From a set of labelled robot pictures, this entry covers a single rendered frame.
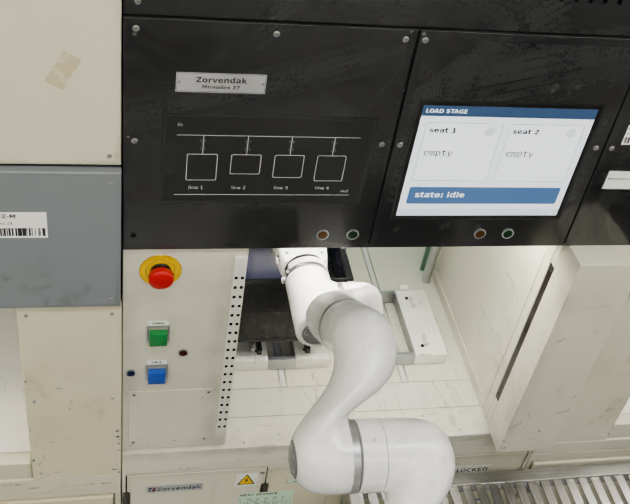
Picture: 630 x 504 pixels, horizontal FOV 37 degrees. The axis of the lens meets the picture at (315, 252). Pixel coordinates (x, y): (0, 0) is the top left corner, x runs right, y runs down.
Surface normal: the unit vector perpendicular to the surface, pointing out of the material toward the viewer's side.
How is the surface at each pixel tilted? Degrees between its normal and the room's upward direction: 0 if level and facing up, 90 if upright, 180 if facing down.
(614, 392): 90
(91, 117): 90
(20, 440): 0
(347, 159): 90
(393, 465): 51
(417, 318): 0
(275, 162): 90
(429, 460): 34
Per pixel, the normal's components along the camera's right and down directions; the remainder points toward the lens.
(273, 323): 0.16, 0.67
